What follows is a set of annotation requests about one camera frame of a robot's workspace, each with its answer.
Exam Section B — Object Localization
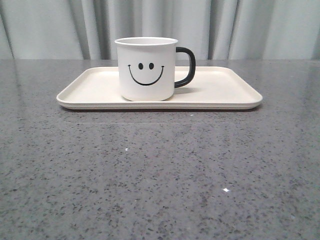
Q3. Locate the white smiley mug black handle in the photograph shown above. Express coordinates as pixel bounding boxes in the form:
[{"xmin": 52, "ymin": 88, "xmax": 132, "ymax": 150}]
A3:
[{"xmin": 115, "ymin": 37, "xmax": 196, "ymax": 101}]

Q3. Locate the cream rectangular plastic tray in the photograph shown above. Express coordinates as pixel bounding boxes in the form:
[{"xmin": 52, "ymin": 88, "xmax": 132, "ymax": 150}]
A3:
[{"xmin": 56, "ymin": 66, "xmax": 263, "ymax": 110}]

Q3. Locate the grey pleated curtain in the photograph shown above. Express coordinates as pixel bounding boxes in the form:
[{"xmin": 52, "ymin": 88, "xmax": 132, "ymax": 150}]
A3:
[{"xmin": 0, "ymin": 0, "xmax": 320, "ymax": 60}]

